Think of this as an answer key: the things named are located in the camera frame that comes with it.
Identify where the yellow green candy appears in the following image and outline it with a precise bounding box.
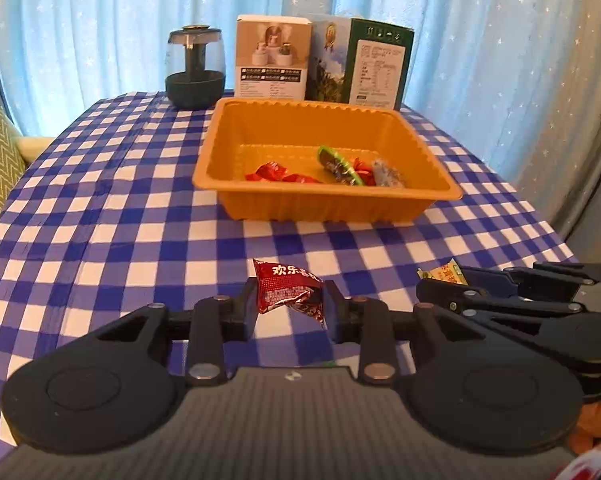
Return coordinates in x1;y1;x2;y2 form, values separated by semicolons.
417;259;468;285

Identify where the dark red candy packet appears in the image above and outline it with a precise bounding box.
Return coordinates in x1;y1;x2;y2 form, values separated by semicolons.
253;259;325;326

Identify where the clear grey snack packet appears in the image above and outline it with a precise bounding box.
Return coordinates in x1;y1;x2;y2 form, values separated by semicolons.
372;158;405;188

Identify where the long green snack bag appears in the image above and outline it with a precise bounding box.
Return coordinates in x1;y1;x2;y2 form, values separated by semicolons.
317;145;364;186

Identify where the small red candy packet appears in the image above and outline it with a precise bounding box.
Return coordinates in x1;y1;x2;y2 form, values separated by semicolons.
352;157;376;186

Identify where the large red snack packet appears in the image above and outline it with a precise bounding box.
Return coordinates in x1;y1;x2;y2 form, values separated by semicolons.
245;162;287;182

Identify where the red double-happiness candy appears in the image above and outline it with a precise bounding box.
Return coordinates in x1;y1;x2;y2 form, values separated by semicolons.
281;174;320;183

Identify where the person's right hand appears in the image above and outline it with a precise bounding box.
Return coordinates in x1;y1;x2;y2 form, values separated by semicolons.
568;400;601;455

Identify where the blue checkered tablecloth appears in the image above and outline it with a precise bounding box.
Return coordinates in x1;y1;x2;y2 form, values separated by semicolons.
0;92;573;458

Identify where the orange plastic tray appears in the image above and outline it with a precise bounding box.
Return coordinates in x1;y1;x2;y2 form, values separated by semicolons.
193;99;462;223

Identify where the grey outer curtain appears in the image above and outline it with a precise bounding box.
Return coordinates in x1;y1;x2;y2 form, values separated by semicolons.
515;0;601;237

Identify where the blue star curtain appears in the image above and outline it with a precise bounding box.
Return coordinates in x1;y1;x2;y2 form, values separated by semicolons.
0;0;601;196

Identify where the dark glass humidifier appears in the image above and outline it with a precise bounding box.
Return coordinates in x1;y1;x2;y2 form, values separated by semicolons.
165;25;226;110

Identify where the light green sofa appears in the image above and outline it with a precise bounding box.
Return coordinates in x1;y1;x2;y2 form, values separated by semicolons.
16;136;54;166

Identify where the green carton box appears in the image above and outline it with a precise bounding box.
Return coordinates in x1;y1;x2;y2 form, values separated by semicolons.
306;14;414;110

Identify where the white product box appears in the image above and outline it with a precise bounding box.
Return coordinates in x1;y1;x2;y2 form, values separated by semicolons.
234;14;312;101

